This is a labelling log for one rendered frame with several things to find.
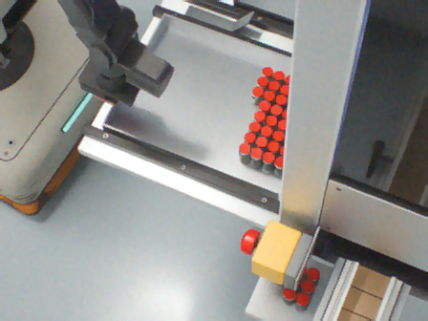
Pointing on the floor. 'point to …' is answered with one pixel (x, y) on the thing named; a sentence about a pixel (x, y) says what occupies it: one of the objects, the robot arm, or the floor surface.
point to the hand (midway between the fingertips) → (112, 99)
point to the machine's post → (317, 103)
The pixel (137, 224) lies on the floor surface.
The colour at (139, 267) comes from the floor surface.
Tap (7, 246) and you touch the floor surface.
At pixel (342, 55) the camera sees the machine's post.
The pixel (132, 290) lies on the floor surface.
